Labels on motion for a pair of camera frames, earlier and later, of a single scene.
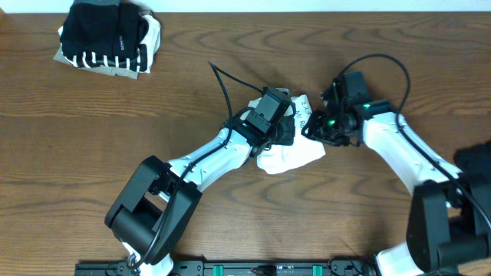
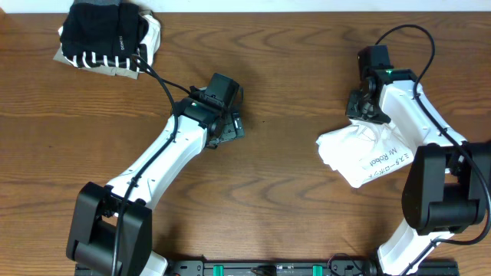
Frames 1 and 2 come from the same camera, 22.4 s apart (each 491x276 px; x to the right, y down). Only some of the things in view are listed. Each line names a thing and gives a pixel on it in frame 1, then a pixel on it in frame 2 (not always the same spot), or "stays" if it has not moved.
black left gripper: [288, 125] to [233, 126]
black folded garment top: [110, 28] stays
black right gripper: [316, 133] to [353, 112]
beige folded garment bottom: [59, 57] stays
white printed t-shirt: [279, 157] to [362, 152]
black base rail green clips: [202, 267] stays
